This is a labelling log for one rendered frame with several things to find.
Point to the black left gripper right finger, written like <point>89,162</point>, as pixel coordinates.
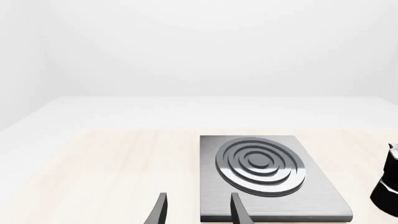
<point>239,211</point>

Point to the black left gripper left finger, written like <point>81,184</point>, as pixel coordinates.
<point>159,211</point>

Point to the flat black stove plate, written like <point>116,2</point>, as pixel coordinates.
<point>261,168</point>

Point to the black moka pot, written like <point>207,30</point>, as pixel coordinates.
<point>387,186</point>

